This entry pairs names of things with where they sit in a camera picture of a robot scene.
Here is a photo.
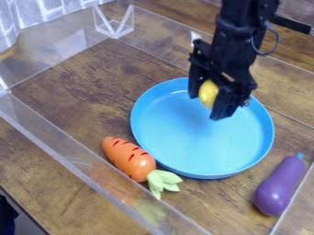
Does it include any blue round plastic tray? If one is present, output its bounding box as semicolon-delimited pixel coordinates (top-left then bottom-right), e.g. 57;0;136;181
130;78;275;179

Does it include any dark object at table edge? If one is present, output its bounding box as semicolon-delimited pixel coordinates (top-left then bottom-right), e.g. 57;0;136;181
0;195;19;235

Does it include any yellow toy lemon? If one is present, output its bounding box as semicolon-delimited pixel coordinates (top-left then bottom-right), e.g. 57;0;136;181
199;80;218;108

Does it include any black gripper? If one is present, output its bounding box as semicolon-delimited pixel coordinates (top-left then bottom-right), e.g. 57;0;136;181
187;15;269;120

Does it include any clear acrylic enclosure wall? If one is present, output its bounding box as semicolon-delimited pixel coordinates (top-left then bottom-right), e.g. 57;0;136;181
0;0;314;235

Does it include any orange toy carrot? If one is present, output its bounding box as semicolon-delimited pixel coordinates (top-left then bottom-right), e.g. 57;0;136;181
102;137;183;199

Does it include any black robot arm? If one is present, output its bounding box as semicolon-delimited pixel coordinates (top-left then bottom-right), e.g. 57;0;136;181
187;0;279;120

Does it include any purple toy eggplant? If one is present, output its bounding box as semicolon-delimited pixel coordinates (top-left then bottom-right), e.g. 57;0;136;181
254;152;306;216

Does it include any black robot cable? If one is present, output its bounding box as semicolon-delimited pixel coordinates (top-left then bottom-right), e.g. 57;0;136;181
249;19;282;57

